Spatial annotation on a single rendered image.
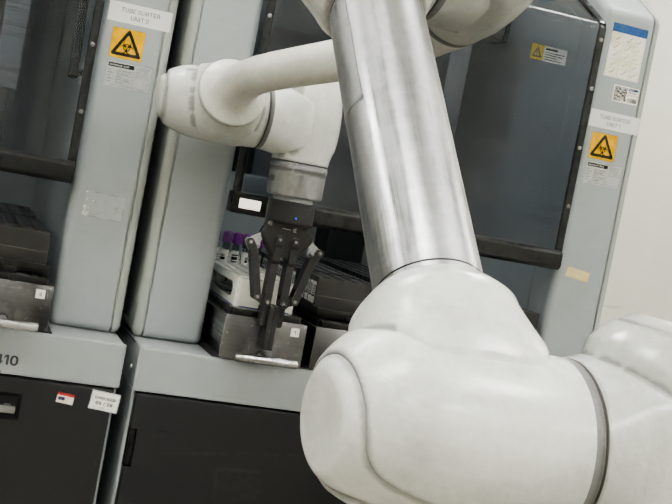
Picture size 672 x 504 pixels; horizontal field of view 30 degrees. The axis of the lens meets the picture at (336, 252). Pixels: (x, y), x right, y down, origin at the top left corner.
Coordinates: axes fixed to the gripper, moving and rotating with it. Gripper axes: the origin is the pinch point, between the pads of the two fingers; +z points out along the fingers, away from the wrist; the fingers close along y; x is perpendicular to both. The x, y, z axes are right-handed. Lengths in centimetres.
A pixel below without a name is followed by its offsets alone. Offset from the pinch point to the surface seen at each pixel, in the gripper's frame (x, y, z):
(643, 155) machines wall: -122, -133, -48
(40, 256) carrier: -9.9, 35.6, -4.4
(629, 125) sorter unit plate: -11, -62, -44
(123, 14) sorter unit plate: -11, 29, -44
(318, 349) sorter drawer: -2.4, -9.5, 2.7
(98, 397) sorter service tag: -2.3, 24.0, 15.0
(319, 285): -9.8, -10.1, -6.9
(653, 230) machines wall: -122, -141, -28
